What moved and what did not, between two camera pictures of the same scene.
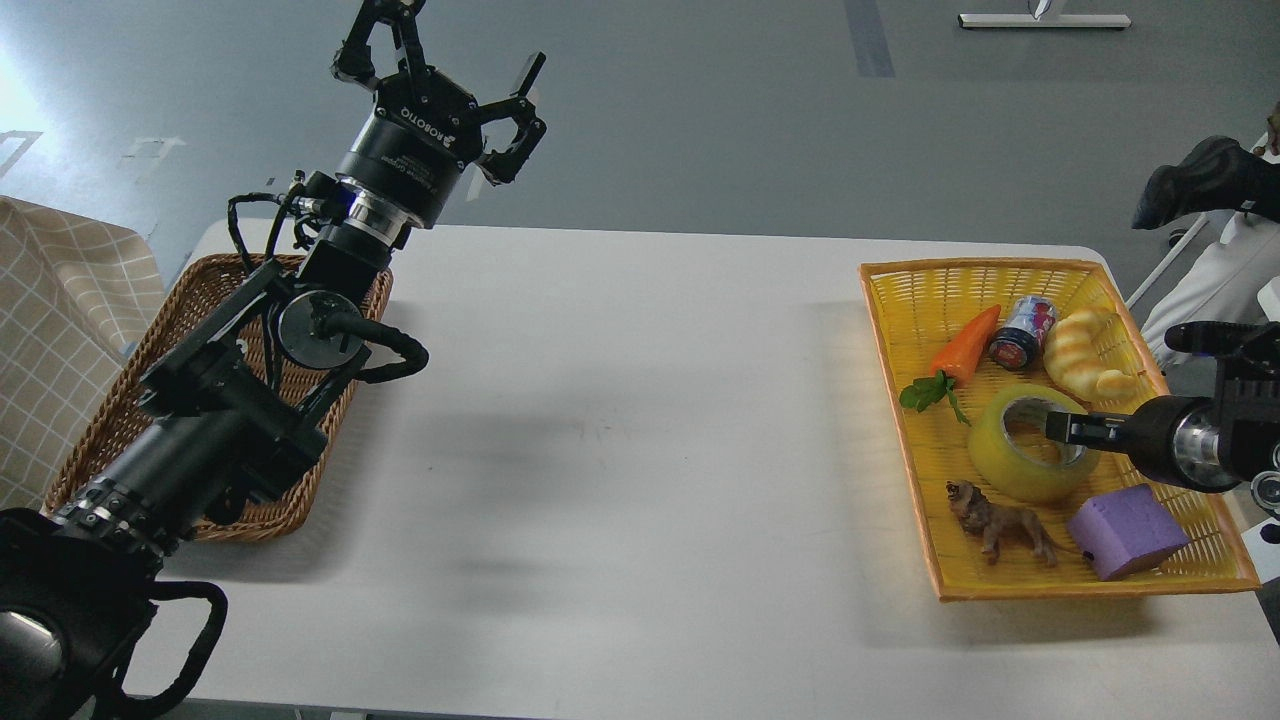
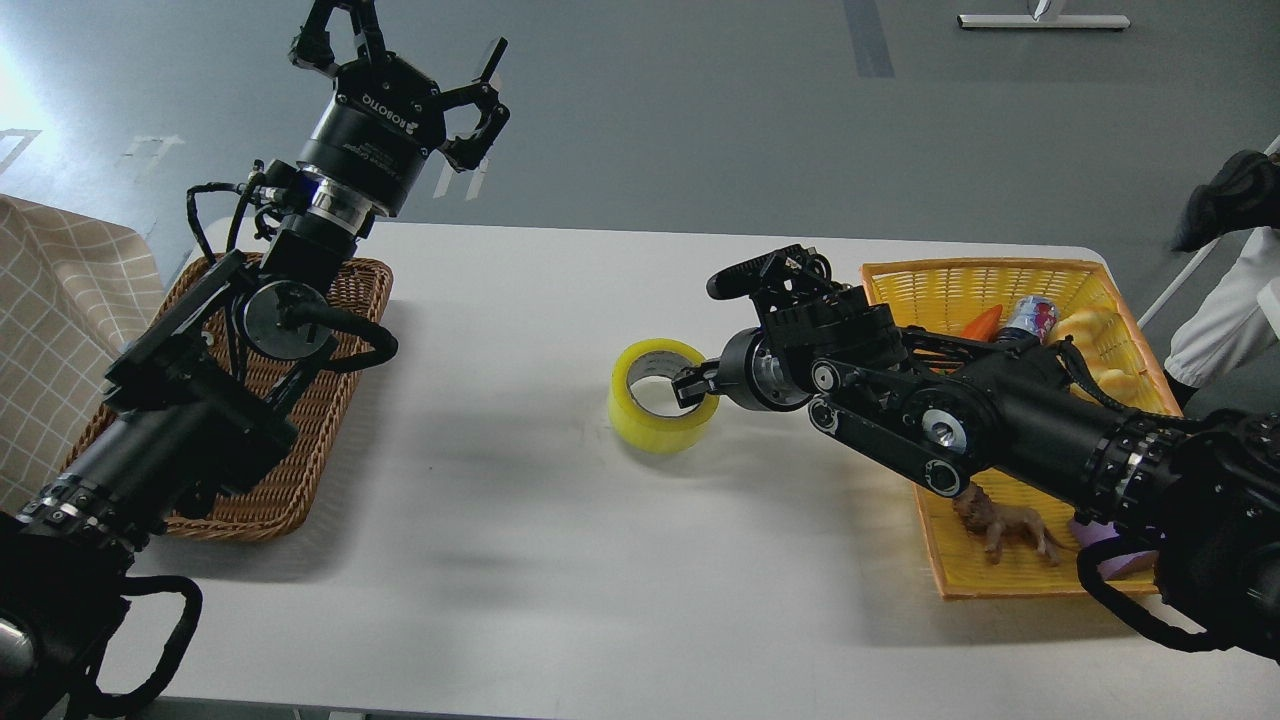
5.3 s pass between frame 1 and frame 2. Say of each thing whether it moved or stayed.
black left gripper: moved
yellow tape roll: moved
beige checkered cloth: stayed
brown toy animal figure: stayed
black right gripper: moved
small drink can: stayed
